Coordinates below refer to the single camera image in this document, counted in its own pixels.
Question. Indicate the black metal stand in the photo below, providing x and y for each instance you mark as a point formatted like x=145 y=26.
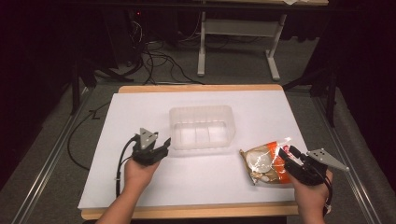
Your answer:
x=330 y=90
x=77 y=81

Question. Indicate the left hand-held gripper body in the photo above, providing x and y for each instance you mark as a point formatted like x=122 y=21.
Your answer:
x=146 y=154

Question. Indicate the orange and brown snack bag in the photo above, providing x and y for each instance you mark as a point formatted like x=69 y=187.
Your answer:
x=264 y=163

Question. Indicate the person's right hand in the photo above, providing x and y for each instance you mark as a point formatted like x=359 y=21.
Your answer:
x=311 y=197

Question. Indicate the clear plastic container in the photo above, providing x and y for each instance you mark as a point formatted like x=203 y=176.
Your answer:
x=202 y=127

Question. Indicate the metal floor rail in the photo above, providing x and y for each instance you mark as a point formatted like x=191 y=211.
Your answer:
x=46 y=168
x=348 y=161

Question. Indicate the person's left hand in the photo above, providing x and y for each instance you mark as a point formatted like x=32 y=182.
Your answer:
x=138 y=175

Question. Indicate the white metal table frame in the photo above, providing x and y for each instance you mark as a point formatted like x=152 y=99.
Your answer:
x=236 y=28

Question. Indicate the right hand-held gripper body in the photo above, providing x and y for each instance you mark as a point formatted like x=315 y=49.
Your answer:
x=308 y=171

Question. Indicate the white sheet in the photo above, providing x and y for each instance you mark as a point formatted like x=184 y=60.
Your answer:
x=202 y=177

